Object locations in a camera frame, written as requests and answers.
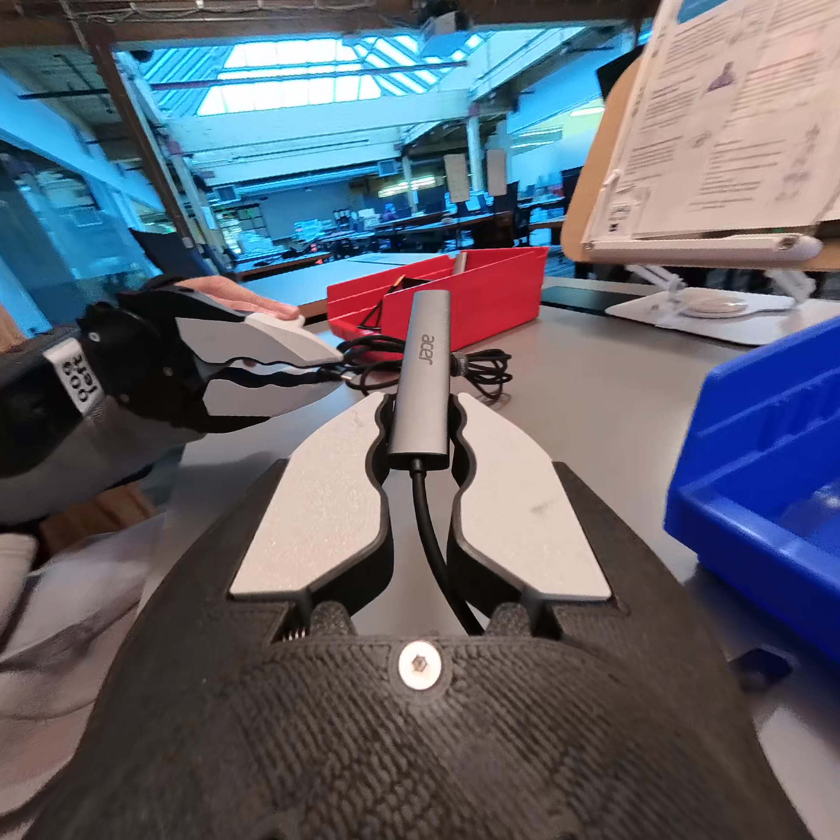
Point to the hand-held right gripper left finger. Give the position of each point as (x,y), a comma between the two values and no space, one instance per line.
(315,505)

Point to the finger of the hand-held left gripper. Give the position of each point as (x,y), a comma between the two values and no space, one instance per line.
(275,344)
(262,403)

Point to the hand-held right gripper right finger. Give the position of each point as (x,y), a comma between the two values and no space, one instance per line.
(525,512)

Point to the grey usb hub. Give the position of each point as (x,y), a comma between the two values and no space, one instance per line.
(423,380)

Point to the red plastic bin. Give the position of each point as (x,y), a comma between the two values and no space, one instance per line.
(489,295)

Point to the grey desk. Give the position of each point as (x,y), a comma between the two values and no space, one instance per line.
(610,407)

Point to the person's left hand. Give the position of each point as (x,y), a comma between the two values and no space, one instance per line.
(236,295)

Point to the blue plastic bin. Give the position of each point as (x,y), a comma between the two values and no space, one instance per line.
(768,472)

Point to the white sign board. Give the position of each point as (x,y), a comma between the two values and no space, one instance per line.
(497,172)
(456,177)

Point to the person's pale clothing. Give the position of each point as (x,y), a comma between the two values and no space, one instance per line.
(59,656)

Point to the wooden document stand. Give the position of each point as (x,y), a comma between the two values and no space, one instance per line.
(695,249)

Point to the ceiling projector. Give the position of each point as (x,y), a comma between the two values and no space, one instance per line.
(441,27)

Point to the black monitor panel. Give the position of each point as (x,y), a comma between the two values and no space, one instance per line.
(615,73)

